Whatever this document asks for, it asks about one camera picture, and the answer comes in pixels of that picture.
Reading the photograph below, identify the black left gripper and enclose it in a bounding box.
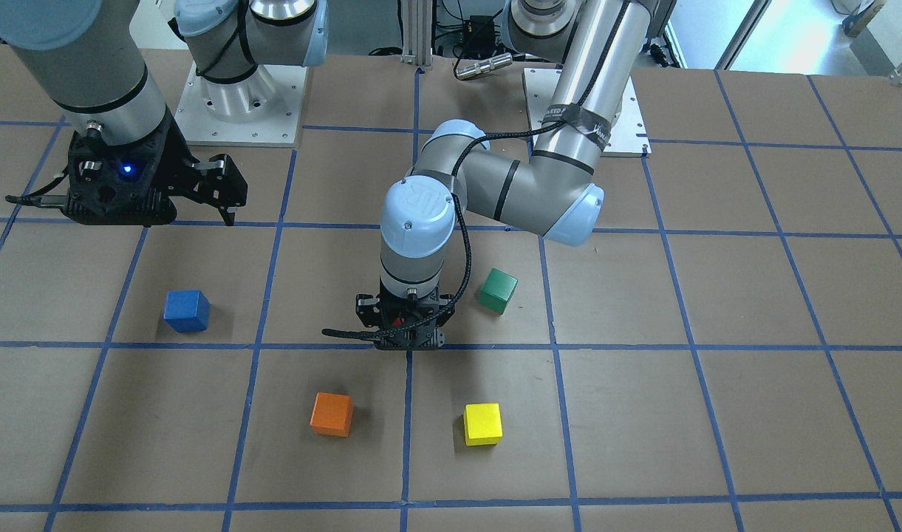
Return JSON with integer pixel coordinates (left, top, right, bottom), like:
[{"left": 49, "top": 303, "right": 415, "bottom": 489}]
[{"left": 355, "top": 285, "right": 454, "bottom": 351}]

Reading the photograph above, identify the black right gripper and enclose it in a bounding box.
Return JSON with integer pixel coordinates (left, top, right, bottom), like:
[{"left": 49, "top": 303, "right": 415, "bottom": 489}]
[{"left": 64, "top": 110, "right": 248, "bottom": 227}]

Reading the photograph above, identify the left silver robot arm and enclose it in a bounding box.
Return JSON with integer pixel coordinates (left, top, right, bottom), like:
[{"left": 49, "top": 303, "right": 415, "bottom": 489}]
[{"left": 324, "top": 1, "right": 657, "bottom": 351}]

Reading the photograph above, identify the orange wooden block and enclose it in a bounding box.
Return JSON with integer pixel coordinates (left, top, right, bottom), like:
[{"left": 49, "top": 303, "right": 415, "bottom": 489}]
[{"left": 310, "top": 392, "right": 354, "bottom": 437}]

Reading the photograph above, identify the green wooden block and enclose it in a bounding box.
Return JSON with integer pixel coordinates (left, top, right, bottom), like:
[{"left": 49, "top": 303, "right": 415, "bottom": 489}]
[{"left": 477, "top": 268, "right": 519, "bottom": 316}]

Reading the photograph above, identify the blue wooden block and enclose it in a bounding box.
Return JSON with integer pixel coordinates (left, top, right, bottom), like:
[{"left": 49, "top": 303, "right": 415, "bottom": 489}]
[{"left": 163, "top": 290, "right": 211, "bottom": 333}]

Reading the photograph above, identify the yellow wooden block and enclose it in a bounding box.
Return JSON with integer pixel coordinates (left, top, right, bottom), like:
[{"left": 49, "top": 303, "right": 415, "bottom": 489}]
[{"left": 463, "top": 402, "right": 502, "bottom": 446}]

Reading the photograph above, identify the silver cylinder on table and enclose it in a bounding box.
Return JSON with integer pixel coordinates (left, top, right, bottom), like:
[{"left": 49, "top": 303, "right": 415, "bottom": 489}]
[{"left": 454, "top": 52, "right": 513, "bottom": 81}]

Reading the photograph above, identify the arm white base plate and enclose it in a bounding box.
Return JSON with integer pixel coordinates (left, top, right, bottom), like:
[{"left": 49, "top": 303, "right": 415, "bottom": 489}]
[
  {"left": 172, "top": 65, "right": 311, "bottom": 148},
  {"left": 523, "top": 68, "right": 651, "bottom": 157}
]

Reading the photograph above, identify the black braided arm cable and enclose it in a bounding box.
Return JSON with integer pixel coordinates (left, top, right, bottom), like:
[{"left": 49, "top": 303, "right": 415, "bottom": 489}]
[{"left": 322, "top": 0, "right": 632, "bottom": 344}]

